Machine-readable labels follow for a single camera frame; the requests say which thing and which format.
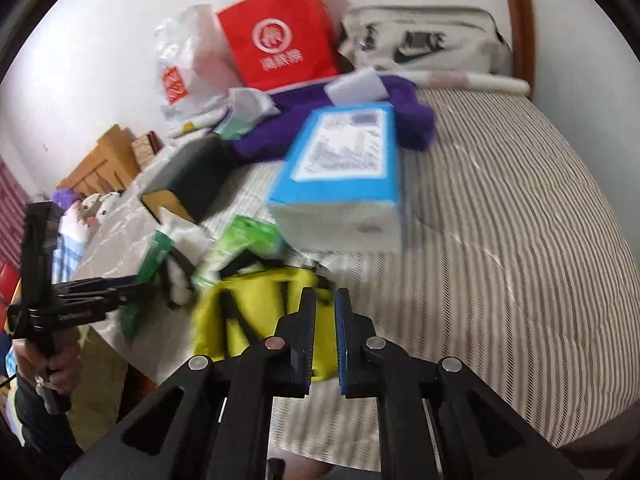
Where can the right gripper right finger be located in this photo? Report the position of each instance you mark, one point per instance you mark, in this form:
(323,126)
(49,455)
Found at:
(356,373)

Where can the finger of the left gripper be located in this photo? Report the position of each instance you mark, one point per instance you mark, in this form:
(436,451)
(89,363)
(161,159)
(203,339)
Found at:
(93,285)
(94,305)

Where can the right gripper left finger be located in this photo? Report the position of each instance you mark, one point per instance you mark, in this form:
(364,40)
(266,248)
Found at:
(292,368)

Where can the green packet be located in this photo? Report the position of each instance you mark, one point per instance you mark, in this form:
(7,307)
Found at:
(132,312)

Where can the yellow mesh pouch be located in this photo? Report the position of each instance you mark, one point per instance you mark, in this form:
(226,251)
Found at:
(246,308)

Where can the green wet wipes pack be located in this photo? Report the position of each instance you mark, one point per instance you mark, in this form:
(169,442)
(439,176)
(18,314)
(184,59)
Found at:
(242,232)

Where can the blue tissue pack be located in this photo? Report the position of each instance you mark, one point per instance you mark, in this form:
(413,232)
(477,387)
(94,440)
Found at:
(341,192)

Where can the white cloth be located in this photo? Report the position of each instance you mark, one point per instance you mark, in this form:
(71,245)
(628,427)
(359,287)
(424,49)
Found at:
(247,108)

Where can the white sponge block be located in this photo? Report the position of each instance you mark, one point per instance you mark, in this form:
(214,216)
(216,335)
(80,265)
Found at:
(360,86)

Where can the white mesh drawstring bag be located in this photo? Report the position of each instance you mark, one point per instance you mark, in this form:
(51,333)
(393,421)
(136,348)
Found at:
(188,244)

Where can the person's left hand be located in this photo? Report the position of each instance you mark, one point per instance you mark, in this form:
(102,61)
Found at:
(63,368)

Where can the purple plush toy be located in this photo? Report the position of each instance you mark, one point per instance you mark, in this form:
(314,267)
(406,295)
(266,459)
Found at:
(65,198)

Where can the striped pink curtain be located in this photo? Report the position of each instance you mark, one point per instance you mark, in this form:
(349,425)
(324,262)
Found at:
(13,204)

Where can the wooden headboard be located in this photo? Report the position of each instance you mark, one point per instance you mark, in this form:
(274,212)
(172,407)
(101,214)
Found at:
(109,167)

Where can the patterned brown box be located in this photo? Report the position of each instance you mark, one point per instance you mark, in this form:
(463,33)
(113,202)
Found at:
(145,148)

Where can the striped mattress cover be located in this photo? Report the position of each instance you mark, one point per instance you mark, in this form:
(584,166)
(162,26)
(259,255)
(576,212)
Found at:
(513,261)

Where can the white plastic shopping bag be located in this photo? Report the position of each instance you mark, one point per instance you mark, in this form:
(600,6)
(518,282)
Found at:
(192,74)

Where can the purple towel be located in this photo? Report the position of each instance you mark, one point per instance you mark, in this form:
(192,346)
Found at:
(308,107)

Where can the red paper shopping bag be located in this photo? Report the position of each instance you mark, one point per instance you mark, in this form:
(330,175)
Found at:
(276,43)

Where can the grey Nike bag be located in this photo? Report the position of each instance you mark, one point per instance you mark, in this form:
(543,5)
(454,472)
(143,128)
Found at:
(413,38)

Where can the brown wooden door frame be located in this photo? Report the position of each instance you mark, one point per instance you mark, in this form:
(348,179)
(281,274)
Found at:
(524,40)

